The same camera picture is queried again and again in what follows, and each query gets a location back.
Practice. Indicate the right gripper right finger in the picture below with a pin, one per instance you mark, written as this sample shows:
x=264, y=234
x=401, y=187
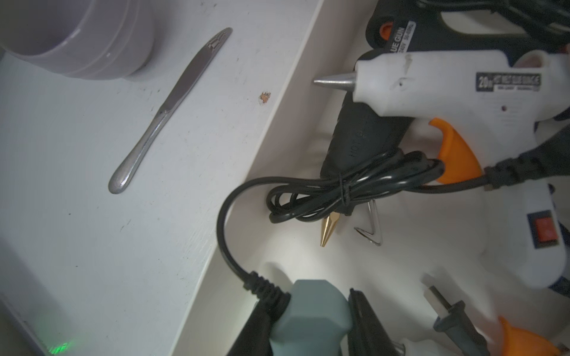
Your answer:
x=368, y=336

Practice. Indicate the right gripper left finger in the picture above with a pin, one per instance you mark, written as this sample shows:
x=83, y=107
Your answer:
x=254, y=338

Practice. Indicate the cream plastic storage box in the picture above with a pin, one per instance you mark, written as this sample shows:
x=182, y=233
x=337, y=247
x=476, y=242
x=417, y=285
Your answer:
x=427, y=239

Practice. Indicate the white hot glue gun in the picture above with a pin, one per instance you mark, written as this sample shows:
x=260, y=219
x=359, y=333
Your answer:
x=493, y=106
x=453, y=322

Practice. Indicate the black hot glue gun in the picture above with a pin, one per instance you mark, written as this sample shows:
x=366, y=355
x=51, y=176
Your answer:
x=360, y=134

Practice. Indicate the metal knife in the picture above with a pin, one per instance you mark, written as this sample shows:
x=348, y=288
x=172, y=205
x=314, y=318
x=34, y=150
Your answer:
x=126, y=171

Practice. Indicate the lilac bowl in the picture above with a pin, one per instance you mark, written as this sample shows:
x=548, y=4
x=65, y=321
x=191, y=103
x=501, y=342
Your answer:
x=89, y=40

